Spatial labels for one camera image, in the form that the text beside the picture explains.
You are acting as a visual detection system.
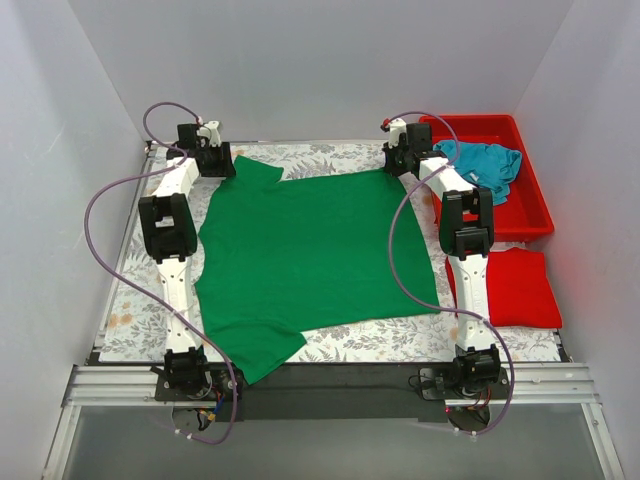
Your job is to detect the green t shirt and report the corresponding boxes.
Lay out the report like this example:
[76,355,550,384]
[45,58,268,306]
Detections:
[195,156,438,383]

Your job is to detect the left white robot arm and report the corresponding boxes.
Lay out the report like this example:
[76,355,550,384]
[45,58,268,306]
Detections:
[138,121,236,400]

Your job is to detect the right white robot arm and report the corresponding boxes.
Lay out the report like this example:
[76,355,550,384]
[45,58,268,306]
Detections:
[381,118,501,398]

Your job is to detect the blue t shirt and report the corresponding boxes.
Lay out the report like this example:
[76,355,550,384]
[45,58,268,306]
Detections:
[431,140,523,206]

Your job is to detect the red plastic bin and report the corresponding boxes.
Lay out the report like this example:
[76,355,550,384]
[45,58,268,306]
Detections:
[420,114,554,243]

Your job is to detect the folded red t shirt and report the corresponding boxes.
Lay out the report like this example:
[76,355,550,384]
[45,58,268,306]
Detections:
[444,248,564,330]

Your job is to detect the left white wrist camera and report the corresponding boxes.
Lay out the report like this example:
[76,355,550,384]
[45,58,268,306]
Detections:
[197,120,222,148]

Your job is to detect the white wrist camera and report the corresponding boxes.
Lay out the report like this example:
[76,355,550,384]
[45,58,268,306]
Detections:
[197,120,222,148]
[380,118,406,148]

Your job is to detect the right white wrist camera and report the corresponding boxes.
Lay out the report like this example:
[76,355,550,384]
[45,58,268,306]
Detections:
[380,118,406,148]

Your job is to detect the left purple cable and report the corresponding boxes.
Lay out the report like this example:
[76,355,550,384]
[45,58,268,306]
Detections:
[83,101,242,446]

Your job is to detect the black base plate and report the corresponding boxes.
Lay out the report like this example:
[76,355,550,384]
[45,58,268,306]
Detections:
[151,362,510,423]

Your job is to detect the aluminium rail frame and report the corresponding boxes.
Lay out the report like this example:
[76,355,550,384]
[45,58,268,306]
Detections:
[43,362,624,479]

